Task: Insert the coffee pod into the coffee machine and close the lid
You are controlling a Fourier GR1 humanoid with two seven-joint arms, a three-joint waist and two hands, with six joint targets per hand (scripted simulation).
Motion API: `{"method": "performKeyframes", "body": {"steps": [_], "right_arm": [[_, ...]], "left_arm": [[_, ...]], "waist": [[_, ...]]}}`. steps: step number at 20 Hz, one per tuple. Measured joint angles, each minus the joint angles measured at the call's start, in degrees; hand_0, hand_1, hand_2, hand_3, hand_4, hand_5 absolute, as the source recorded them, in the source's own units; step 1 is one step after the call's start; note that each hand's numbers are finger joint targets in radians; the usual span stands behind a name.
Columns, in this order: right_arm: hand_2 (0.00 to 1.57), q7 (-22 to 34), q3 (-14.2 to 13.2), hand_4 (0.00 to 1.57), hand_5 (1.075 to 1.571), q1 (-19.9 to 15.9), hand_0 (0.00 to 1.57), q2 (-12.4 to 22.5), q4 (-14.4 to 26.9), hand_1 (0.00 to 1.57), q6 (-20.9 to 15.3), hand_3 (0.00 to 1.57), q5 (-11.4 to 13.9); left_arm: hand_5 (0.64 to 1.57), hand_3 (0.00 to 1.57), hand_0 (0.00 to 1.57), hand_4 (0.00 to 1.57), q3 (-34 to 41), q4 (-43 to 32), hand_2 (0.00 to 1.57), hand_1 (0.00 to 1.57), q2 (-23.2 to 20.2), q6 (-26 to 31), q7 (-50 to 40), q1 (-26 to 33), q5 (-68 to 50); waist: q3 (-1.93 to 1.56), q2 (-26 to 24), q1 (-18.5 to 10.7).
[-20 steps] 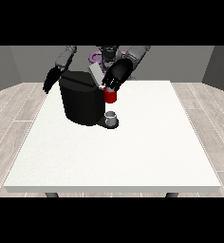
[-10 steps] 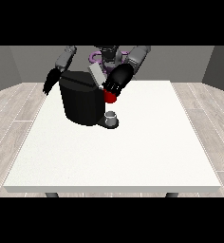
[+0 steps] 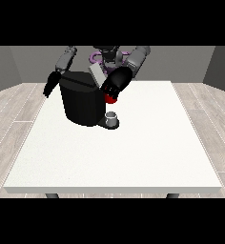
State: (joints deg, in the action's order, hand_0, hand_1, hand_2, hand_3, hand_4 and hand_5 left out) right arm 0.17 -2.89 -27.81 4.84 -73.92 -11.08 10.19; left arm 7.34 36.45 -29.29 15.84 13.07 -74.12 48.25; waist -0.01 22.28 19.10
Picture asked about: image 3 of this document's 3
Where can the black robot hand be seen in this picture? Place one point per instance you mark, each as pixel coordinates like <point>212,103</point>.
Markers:
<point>117,81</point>
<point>51,82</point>

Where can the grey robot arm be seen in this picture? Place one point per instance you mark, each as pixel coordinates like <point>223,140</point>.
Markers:
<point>137,60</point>
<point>65,60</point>

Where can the red pod holder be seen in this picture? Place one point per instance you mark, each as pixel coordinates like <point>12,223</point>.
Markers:
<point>110,99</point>

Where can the pale grey machine lid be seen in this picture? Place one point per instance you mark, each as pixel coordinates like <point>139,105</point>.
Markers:
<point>96,73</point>

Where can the black coffee machine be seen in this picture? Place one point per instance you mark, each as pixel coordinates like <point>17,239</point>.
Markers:
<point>81,100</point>

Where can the small grey cup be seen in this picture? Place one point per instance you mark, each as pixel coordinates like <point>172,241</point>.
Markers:
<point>111,118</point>

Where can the dark table leg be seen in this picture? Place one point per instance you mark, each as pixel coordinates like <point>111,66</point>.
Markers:
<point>52,195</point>
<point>173,195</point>

